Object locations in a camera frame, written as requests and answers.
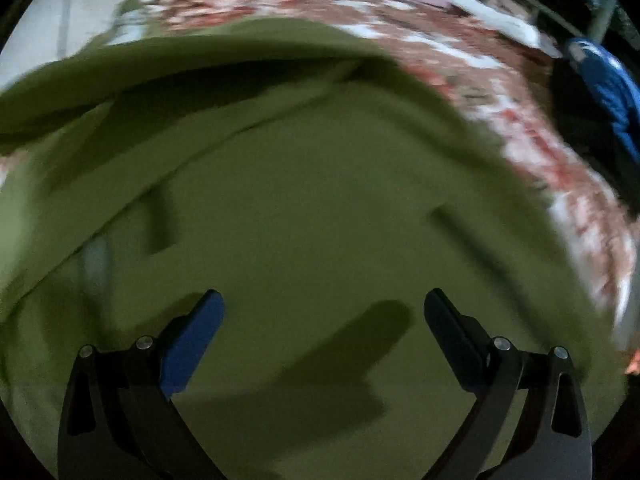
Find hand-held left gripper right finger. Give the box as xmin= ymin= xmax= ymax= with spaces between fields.
xmin=423 ymin=288 xmax=594 ymax=480

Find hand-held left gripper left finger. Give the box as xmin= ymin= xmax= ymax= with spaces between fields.
xmin=57 ymin=289 xmax=226 ymax=480

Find olive green garment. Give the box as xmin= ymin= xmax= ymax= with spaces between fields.
xmin=0 ymin=17 xmax=631 ymax=480

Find floral printed blanket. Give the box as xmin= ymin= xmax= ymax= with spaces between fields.
xmin=112 ymin=0 xmax=640 ymax=378

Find blue cloth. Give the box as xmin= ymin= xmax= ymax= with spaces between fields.
xmin=564 ymin=36 xmax=640 ymax=163

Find white cloth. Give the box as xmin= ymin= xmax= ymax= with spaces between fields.
xmin=444 ymin=0 xmax=564 ymax=59

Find dark metal frame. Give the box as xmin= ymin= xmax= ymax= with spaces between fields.
xmin=520 ymin=0 xmax=637 ymax=47

